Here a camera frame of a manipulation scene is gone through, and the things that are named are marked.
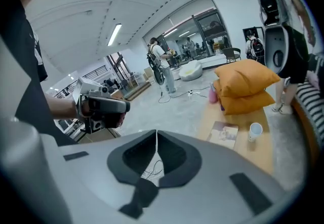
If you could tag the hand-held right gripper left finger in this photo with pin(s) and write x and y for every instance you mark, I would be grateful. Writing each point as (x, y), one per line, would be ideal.
(96, 180)

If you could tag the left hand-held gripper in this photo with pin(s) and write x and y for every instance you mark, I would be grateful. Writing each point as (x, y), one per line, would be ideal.
(88, 86)

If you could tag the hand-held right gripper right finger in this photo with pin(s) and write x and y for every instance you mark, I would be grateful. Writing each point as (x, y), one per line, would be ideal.
(215, 192)

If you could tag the brown photo cover book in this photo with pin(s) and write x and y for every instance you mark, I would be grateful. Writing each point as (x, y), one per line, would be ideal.
(224, 134)

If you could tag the person's left forearm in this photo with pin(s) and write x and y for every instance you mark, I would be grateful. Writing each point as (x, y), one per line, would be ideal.
(60, 108)

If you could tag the light wooden coffee table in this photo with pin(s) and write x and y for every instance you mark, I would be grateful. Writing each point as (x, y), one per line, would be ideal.
(255, 152)

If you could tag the black white patterned sofa throw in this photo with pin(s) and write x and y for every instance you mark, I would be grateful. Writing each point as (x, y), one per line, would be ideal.
(311, 101)

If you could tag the brown wooden steps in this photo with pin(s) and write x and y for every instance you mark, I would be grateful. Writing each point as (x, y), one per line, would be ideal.
(138, 90)

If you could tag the black metal railing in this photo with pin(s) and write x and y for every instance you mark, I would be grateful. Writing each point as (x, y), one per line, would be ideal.
(96, 72)

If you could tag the long ceiling light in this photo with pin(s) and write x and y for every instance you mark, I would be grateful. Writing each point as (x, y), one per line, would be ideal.
(114, 34)

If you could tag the white paper cup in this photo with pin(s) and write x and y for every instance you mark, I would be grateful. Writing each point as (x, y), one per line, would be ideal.
(255, 132)

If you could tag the white power strip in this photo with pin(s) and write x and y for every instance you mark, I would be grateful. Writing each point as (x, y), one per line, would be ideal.
(190, 93)

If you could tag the small blue object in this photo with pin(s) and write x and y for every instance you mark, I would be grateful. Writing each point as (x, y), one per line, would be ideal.
(222, 106)

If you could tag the white bean bag seat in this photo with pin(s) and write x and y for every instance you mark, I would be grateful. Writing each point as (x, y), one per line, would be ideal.
(189, 71)

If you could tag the person's black clothing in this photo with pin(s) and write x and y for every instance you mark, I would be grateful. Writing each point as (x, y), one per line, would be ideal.
(22, 79)

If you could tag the orange cushion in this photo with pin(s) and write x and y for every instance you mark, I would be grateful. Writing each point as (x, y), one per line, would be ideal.
(245, 104)
(245, 76)

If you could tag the pink spray bottle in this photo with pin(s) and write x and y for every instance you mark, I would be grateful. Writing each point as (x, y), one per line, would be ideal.
(212, 95)

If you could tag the large glass partition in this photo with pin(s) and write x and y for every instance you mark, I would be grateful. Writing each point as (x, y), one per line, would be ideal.
(187, 30)

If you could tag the black wicker chair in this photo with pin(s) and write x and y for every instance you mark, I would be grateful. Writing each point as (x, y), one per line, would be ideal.
(231, 54)

